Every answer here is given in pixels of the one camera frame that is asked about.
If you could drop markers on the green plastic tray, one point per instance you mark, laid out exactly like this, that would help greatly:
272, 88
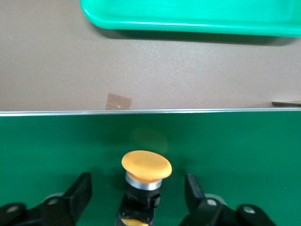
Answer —
188, 14

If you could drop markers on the yellow mushroom push button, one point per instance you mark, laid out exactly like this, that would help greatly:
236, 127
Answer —
145, 164

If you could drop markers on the brown tape piece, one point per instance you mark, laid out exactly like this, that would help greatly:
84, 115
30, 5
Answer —
117, 102

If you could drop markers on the green conveyor belt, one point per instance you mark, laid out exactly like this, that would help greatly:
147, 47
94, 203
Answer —
70, 141

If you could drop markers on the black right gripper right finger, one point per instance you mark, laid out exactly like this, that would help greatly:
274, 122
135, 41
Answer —
194, 193

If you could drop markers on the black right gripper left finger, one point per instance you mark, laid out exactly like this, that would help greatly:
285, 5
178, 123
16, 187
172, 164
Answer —
80, 193

